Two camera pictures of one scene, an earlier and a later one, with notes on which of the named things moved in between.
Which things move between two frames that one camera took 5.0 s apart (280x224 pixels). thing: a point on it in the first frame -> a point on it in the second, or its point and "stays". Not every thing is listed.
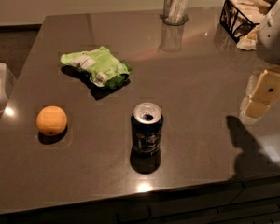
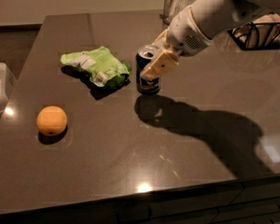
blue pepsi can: x=147 y=129 -> x=144 y=56
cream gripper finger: x=273 y=84 -> x=162 y=63
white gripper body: x=274 y=37 -> x=184 y=32
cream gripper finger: x=251 y=83 -> x=161 y=41
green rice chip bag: x=102 y=64 stays
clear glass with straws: x=175 y=4 stays
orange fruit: x=51 y=119 stays
